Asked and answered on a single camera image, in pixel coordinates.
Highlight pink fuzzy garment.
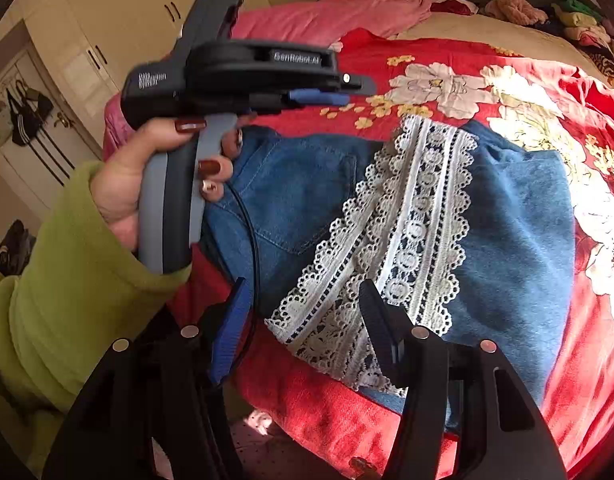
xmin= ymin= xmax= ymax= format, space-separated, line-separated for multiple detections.
xmin=484 ymin=0 xmax=548 ymax=26

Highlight left hand red nails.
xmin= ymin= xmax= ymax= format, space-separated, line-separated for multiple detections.
xmin=90 ymin=114 xmax=256 ymax=252

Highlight red floral bed sheet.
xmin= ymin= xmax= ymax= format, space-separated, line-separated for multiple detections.
xmin=172 ymin=29 xmax=614 ymax=477

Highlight green sleeve left forearm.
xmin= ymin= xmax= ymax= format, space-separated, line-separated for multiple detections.
xmin=0 ymin=162 xmax=191 ymax=477

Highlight pile of folded clothes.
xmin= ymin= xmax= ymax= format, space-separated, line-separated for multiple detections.
xmin=552 ymin=0 xmax=614 ymax=88

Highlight cream wardrobe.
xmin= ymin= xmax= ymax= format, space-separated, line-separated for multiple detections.
xmin=0 ymin=0 xmax=271 ymax=221

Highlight pink blanket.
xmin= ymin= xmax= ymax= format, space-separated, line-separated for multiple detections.
xmin=100 ymin=0 xmax=436 ymax=162

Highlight hanging bags on door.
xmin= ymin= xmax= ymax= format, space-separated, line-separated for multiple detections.
xmin=0 ymin=79 xmax=54 ymax=147

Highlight blue denim lace-trimmed pants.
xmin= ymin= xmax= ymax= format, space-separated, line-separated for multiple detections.
xmin=202 ymin=116 xmax=575 ymax=412

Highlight black cable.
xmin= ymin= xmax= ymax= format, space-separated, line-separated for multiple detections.
xmin=223 ymin=181 xmax=262 ymax=321

